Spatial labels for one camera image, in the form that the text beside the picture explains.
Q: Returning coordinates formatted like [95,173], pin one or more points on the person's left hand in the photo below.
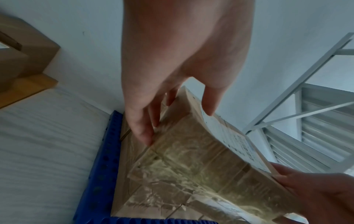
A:
[179,39]

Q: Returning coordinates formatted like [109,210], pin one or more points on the orange wooden table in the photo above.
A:
[25,89]

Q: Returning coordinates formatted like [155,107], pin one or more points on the blue perforated plastic pallet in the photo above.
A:
[102,175]

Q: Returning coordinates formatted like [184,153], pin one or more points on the person's right hand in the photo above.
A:
[326,196]

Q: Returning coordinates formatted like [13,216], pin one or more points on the grey metal shelf rack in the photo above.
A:
[318,131]

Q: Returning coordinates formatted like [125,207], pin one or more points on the plain brown parcel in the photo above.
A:
[124,175]

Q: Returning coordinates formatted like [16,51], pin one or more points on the cardboard parcel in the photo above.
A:
[199,164]

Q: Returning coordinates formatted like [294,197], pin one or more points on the pile of brown cardboard parcels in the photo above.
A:
[33,56]

